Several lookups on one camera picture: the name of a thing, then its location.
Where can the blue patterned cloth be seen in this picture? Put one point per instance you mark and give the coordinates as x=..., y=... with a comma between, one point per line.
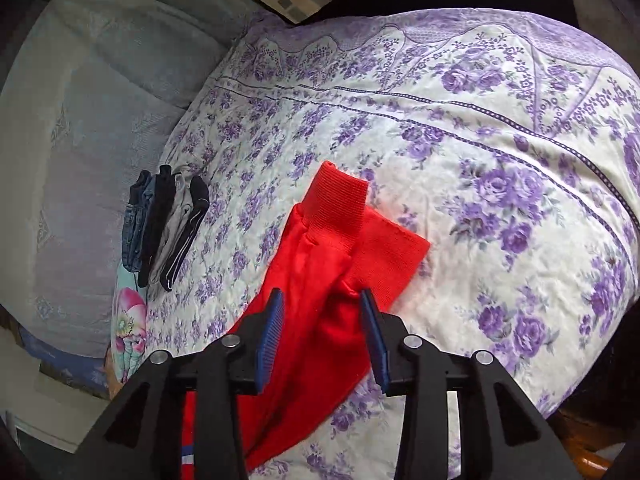
x=60, y=360

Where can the teal pink flower blanket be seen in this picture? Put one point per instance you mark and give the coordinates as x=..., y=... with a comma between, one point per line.
x=129, y=320

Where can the purple floral bedsheet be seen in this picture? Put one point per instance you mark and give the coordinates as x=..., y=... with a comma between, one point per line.
x=450, y=160

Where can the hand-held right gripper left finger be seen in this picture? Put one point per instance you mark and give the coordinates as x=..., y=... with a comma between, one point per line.
x=270, y=337

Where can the folded black pants white stripe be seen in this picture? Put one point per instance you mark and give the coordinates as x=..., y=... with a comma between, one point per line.
x=192, y=220

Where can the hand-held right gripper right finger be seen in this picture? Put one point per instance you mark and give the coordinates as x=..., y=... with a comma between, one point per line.
x=374, y=340

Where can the red sweatshirt with stripes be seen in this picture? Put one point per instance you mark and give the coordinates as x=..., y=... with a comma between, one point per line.
x=320, y=270

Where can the folded grey pants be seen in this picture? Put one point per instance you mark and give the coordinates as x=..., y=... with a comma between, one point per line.
x=172, y=225

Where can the folded blue jeans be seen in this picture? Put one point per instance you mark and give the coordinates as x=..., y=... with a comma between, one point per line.
x=136, y=220

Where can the brown wooden furniture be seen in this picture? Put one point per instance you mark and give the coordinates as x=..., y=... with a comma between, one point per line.
x=580, y=440

